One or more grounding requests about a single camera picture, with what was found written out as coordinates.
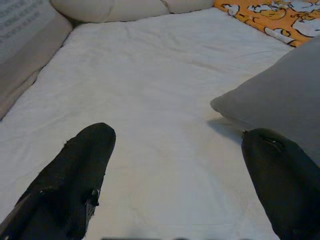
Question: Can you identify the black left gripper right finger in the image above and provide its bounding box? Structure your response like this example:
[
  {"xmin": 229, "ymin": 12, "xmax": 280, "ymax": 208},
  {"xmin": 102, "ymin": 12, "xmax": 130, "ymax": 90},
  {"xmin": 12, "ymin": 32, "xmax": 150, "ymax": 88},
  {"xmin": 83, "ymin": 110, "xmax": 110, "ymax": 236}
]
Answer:
[{"xmin": 240, "ymin": 127, "xmax": 320, "ymax": 240}]

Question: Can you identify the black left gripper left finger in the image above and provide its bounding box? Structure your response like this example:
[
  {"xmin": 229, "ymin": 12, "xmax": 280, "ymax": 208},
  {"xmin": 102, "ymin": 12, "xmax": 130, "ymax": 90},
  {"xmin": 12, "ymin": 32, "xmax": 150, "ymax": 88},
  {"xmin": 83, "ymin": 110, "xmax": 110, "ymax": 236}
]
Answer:
[{"xmin": 0, "ymin": 122, "xmax": 117, "ymax": 240}]

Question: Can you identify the yellow cartoon egg blanket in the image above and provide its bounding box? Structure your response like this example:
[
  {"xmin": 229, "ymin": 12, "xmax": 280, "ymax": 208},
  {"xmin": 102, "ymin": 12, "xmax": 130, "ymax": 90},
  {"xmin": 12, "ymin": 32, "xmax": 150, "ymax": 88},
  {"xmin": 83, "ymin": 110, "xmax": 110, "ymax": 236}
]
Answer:
[{"xmin": 213, "ymin": 0, "xmax": 320, "ymax": 48}]

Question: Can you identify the grey pillow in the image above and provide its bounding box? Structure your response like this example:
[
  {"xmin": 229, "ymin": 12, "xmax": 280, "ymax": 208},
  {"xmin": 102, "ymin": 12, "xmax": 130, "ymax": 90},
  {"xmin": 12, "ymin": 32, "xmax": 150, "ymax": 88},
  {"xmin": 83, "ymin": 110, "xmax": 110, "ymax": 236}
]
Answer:
[{"xmin": 210, "ymin": 34, "xmax": 320, "ymax": 167}]

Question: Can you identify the white quilted mattress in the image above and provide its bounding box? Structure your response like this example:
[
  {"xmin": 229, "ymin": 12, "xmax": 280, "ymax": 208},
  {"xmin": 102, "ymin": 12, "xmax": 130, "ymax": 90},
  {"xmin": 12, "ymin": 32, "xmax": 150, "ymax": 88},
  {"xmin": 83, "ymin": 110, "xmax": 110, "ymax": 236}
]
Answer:
[{"xmin": 0, "ymin": 6, "xmax": 296, "ymax": 240}]

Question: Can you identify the beige padded headboard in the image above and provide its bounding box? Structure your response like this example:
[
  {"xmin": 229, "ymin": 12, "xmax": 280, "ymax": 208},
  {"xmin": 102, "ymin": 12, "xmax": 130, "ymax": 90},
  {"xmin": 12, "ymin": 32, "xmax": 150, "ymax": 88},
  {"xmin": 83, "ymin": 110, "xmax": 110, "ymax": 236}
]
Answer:
[{"xmin": 0, "ymin": 0, "xmax": 74, "ymax": 121}]

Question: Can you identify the cream bolster pillow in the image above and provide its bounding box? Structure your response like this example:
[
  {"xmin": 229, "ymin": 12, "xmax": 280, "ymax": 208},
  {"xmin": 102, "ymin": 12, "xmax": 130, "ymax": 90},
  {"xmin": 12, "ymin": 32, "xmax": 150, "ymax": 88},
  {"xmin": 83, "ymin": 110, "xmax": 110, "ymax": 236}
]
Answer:
[
  {"xmin": 49, "ymin": 0, "xmax": 171, "ymax": 24},
  {"xmin": 161, "ymin": 0, "xmax": 215, "ymax": 15}
]

